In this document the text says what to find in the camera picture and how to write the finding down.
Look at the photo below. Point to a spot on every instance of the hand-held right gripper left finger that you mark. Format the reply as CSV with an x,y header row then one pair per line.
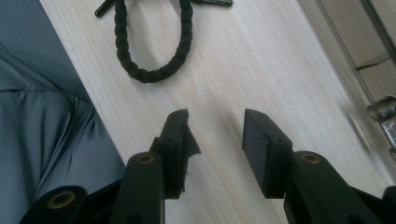
x,y
172,149

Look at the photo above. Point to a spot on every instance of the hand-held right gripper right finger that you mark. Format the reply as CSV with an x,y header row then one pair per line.
x,y
274,161

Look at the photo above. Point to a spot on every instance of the metal stand foot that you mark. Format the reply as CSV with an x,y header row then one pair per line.
x,y
384,121

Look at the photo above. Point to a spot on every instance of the grey-blue cloth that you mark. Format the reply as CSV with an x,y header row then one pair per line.
x,y
43,124

